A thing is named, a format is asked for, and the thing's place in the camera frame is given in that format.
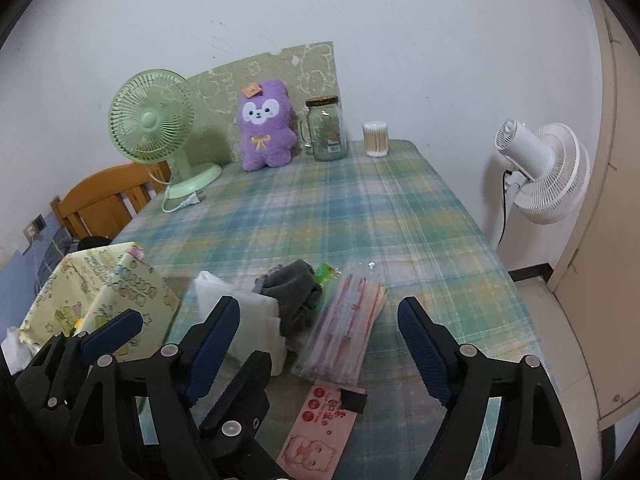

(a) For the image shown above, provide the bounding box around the white soft packet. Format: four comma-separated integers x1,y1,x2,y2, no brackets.
192,270,289,377

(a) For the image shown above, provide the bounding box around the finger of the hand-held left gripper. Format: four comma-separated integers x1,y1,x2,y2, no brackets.
199,351,272,480
15,310,145,450

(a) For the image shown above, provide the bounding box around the green cartoon tissue pack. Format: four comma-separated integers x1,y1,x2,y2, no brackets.
311,262,347,287

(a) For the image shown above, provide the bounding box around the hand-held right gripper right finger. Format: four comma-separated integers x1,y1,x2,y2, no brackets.
397,296,582,480

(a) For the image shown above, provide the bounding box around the black fan cable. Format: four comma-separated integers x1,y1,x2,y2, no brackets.
499,169,515,248

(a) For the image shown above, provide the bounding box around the pink printed envelope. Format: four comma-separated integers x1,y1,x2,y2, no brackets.
276,381,369,477

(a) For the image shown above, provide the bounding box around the white fan power cord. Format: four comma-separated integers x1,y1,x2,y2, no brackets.
161,167,204,213

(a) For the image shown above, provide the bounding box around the grey knitted cloth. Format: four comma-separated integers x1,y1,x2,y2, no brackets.
252,259,324,337

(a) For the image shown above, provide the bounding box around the plaid tablecloth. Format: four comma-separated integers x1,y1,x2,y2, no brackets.
112,140,557,480

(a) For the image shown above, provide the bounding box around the glass jar mug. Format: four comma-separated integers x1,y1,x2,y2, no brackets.
299,96,349,162

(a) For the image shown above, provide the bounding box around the yellow cartoon gift bag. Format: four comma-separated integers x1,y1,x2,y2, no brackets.
20,241,181,362

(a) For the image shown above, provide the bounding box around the purple plush toy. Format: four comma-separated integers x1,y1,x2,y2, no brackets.
236,78,297,172

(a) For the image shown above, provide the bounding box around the wooden chair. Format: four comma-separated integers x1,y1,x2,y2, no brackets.
50,160,174,242

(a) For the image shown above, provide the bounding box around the white standing fan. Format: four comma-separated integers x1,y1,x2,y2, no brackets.
487,119,592,250

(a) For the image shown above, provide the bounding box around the clear packet of chopsticks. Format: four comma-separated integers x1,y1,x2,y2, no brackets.
290,260,389,382

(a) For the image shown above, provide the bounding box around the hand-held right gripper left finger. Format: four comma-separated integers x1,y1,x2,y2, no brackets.
70,296,241,480

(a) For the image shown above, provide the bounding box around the white plastic bag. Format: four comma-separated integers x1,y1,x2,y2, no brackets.
0,326,32,373

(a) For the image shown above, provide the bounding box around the beige wooden door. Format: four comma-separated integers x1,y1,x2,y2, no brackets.
546,0,640,423

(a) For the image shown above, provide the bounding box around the green desk fan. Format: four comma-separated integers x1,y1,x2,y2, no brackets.
109,71,223,202

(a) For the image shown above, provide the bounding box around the dark cloth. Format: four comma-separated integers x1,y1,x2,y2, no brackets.
41,232,112,268

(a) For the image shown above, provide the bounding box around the green patterned board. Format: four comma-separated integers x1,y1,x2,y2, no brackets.
186,40,337,164

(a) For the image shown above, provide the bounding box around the wall outlet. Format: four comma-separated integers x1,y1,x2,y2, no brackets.
22,213,47,247

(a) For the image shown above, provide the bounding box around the cotton swab container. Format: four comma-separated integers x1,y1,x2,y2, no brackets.
362,121,390,158

